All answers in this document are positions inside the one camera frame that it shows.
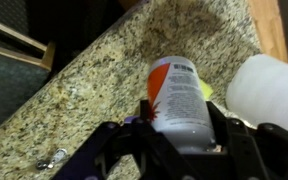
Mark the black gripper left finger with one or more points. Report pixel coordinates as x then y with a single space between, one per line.
144 111

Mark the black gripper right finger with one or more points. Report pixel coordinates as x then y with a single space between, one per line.
232 133

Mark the white bottle purple cap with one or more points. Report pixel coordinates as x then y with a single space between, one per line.
180 100

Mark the yellow sponge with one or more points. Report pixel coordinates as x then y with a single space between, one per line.
206 89

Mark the white paper towel roll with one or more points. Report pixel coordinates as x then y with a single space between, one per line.
267 90

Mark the metal keys with keyring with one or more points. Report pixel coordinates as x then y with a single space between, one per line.
52 161

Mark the wooden chair grey cushion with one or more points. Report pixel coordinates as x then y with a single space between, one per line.
4 80

